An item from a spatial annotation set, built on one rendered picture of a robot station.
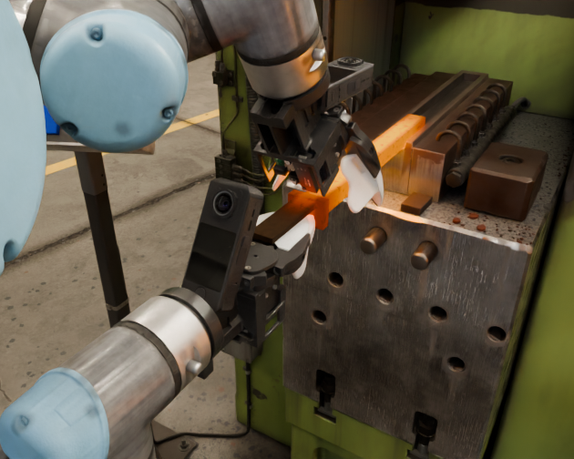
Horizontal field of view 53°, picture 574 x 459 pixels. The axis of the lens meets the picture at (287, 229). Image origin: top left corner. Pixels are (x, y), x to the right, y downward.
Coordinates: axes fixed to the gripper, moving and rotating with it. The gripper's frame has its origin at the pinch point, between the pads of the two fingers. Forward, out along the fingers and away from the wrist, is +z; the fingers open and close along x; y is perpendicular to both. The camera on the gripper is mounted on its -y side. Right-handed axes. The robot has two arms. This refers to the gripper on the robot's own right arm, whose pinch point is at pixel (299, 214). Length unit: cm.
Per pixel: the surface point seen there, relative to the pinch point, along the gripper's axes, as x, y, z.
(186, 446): -50, 98, 28
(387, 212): 2.2, 9.1, 21.8
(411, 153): 2.8, 1.9, 27.7
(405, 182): 2.4, 6.7, 27.7
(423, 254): 9.2, 12.0, 18.2
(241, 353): -37, 66, 37
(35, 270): -158, 99, 64
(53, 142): -49, 4, 7
